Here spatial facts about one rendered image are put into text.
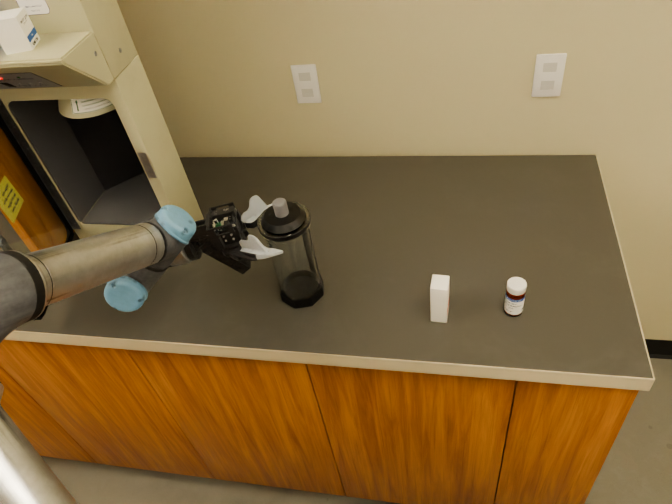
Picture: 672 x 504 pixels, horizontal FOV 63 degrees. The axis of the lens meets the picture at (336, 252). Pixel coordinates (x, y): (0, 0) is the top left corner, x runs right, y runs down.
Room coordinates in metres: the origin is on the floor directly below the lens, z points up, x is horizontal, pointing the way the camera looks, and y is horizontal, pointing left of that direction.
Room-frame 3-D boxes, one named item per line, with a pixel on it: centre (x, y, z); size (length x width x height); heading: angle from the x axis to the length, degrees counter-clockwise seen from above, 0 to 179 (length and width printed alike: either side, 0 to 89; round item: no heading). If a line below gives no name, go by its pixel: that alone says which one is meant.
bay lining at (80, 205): (1.24, 0.49, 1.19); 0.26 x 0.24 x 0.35; 72
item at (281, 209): (0.85, 0.09, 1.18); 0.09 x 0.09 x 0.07
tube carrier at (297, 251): (0.85, 0.09, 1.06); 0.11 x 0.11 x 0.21
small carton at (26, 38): (1.06, 0.50, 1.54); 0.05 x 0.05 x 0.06; 0
